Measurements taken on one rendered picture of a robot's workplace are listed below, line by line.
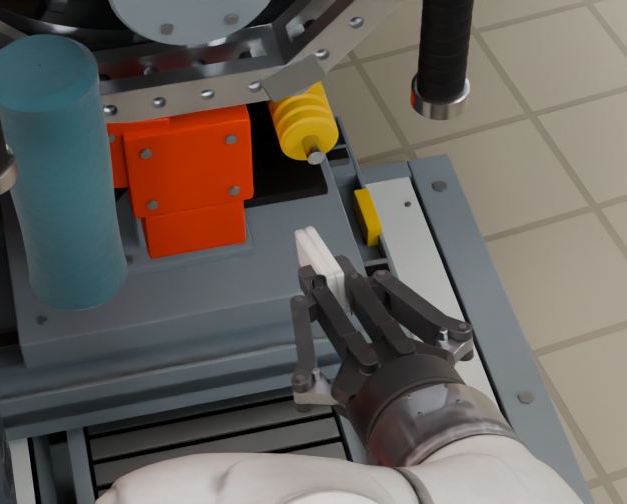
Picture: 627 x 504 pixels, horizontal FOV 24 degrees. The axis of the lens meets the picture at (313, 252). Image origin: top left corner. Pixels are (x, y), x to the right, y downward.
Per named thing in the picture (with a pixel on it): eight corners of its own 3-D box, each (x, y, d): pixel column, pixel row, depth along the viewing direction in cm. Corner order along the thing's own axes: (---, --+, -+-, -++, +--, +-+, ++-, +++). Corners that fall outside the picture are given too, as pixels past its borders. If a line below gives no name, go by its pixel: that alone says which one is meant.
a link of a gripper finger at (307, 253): (339, 310, 104) (329, 313, 104) (308, 260, 110) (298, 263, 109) (334, 276, 102) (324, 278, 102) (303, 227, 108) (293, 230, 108)
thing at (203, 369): (339, 160, 199) (340, 108, 192) (412, 367, 176) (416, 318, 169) (-30, 224, 191) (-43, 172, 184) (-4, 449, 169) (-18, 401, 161)
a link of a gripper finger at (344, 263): (353, 293, 101) (392, 281, 102) (329, 257, 106) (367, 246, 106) (355, 311, 102) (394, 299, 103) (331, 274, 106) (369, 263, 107)
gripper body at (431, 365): (487, 368, 88) (429, 289, 96) (357, 410, 87) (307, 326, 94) (494, 460, 93) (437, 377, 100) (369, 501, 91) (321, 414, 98)
